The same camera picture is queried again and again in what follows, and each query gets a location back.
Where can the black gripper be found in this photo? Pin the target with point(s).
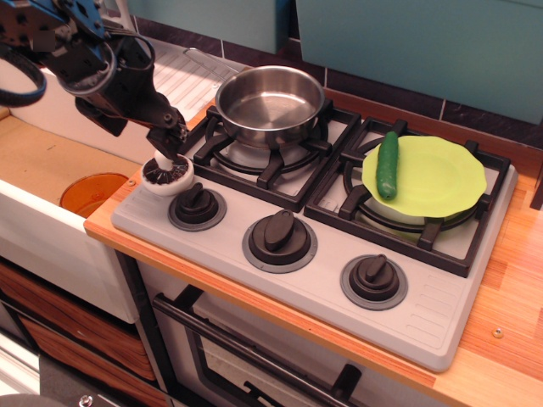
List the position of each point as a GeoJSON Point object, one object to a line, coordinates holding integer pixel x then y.
{"type": "Point", "coordinates": [127, 93]}

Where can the white brown toy mushroom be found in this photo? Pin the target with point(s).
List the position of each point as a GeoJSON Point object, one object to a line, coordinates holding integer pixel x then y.
{"type": "Point", "coordinates": [167, 177]}

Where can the green toy pickle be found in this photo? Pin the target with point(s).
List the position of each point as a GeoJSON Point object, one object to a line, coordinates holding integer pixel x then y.
{"type": "Point", "coordinates": [387, 166]}

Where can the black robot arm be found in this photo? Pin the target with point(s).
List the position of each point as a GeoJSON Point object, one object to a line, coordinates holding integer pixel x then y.
{"type": "Point", "coordinates": [107, 68]}

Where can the black left stove knob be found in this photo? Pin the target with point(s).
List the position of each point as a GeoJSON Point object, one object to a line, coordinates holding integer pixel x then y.
{"type": "Point", "coordinates": [197, 209]}

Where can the black stove knob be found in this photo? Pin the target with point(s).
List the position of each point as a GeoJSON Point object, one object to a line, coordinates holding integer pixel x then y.
{"type": "Point", "coordinates": [374, 282]}
{"type": "Point", "coordinates": [280, 243]}
{"type": "Point", "coordinates": [197, 209]}

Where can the black middle stove knob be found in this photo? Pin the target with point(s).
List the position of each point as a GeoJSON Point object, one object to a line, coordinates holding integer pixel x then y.
{"type": "Point", "coordinates": [280, 243]}

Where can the black right stove knob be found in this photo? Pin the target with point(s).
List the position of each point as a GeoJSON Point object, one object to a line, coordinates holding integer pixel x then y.
{"type": "Point", "coordinates": [374, 282]}

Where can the light green plate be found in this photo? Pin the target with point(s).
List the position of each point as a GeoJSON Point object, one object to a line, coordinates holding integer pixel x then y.
{"type": "Point", "coordinates": [435, 178]}

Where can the grey toy stove top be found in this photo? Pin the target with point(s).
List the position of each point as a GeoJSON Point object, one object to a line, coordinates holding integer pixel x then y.
{"type": "Point", "coordinates": [425, 328]}

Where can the steel saucepan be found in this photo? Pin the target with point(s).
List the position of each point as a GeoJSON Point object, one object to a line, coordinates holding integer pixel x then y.
{"type": "Point", "coordinates": [270, 107]}

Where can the black left burner grate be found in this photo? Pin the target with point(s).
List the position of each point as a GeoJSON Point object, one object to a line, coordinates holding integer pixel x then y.
{"type": "Point", "coordinates": [285, 177]}

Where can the black burner grate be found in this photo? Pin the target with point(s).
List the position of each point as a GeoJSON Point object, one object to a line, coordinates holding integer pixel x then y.
{"type": "Point", "coordinates": [457, 244]}
{"type": "Point", "coordinates": [285, 177]}

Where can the wooden drawer front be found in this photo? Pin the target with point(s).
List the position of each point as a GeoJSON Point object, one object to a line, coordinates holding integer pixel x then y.
{"type": "Point", "coordinates": [81, 336]}

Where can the black right burner grate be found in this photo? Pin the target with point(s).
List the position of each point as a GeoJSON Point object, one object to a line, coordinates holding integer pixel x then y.
{"type": "Point", "coordinates": [457, 244]}

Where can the oven door with handle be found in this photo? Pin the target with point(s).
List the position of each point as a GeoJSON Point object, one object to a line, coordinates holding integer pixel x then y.
{"type": "Point", "coordinates": [235, 358]}

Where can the teal wall cabinet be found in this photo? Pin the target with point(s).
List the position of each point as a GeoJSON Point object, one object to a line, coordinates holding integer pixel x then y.
{"type": "Point", "coordinates": [484, 54]}

